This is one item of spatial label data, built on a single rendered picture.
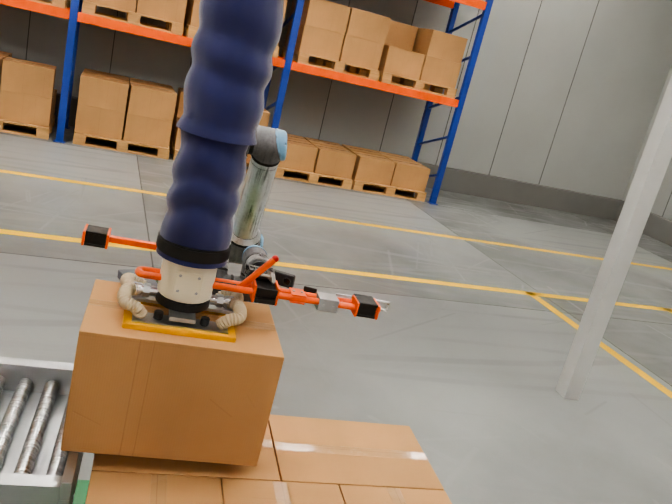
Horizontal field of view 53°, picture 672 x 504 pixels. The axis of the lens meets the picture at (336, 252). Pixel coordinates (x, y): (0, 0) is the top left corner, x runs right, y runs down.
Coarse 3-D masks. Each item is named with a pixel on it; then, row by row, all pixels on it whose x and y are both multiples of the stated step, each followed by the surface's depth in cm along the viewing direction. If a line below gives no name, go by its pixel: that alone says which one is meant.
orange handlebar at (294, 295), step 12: (120, 240) 227; (132, 240) 228; (144, 276) 204; (156, 276) 205; (216, 288) 211; (228, 288) 212; (240, 288) 213; (252, 288) 214; (300, 300) 219; (312, 300) 220; (348, 300) 227
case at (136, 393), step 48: (96, 288) 218; (96, 336) 190; (144, 336) 195; (240, 336) 211; (96, 384) 195; (144, 384) 198; (192, 384) 201; (240, 384) 205; (96, 432) 200; (144, 432) 203; (192, 432) 207; (240, 432) 211
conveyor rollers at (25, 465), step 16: (0, 384) 236; (32, 384) 242; (48, 384) 242; (16, 400) 228; (48, 400) 232; (16, 416) 221; (48, 416) 226; (64, 416) 227; (0, 432) 211; (32, 432) 214; (0, 448) 204; (32, 448) 207; (0, 464) 199; (16, 464) 201; (32, 464) 202; (64, 464) 205
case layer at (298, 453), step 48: (288, 432) 249; (336, 432) 257; (384, 432) 265; (96, 480) 201; (144, 480) 206; (192, 480) 211; (240, 480) 216; (288, 480) 222; (336, 480) 228; (384, 480) 235; (432, 480) 241
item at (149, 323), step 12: (156, 312) 201; (132, 324) 197; (144, 324) 198; (156, 324) 200; (168, 324) 201; (180, 324) 203; (192, 324) 205; (204, 324) 205; (192, 336) 202; (204, 336) 203; (216, 336) 204; (228, 336) 205
